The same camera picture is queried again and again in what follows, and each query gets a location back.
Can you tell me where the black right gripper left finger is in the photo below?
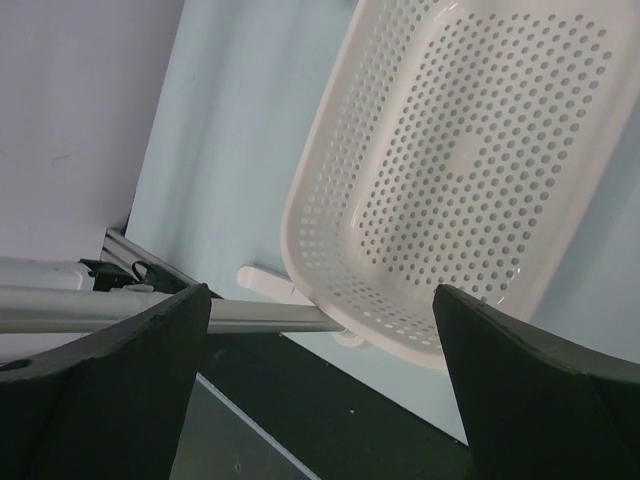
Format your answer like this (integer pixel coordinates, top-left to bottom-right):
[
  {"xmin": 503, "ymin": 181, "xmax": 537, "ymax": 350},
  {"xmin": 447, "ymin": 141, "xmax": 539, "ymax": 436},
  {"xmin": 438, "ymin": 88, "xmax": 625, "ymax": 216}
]
[{"xmin": 1, "ymin": 284, "xmax": 211, "ymax": 479}]

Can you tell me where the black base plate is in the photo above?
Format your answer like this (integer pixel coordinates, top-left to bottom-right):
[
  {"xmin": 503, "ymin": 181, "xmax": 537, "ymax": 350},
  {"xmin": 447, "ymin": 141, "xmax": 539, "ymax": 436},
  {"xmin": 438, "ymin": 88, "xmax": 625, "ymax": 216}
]
[{"xmin": 171, "ymin": 333, "xmax": 476, "ymax": 479}]

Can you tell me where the white perforated plastic basket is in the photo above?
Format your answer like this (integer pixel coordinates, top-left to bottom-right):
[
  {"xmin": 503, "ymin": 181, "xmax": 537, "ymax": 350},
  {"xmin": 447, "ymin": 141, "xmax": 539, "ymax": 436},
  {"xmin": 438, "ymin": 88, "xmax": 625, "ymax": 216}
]
[{"xmin": 281, "ymin": 1, "xmax": 639, "ymax": 370}]

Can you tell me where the grey clothes rack with white feet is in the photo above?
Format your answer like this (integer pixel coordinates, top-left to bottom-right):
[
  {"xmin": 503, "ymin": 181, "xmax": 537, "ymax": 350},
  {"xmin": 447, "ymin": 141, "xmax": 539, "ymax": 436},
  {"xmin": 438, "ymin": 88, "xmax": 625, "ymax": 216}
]
[{"xmin": 0, "ymin": 264, "xmax": 371, "ymax": 351}]

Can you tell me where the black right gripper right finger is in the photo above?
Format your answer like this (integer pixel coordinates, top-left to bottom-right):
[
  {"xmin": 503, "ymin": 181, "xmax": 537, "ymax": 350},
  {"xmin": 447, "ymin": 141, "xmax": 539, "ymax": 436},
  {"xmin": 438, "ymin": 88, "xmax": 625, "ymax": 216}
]
[{"xmin": 433, "ymin": 285, "xmax": 639, "ymax": 479}]

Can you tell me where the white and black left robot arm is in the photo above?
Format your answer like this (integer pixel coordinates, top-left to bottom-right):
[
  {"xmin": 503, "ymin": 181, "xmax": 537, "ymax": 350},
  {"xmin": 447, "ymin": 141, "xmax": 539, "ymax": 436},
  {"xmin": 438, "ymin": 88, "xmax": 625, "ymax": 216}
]
[{"xmin": 1, "ymin": 256, "xmax": 153, "ymax": 292}]

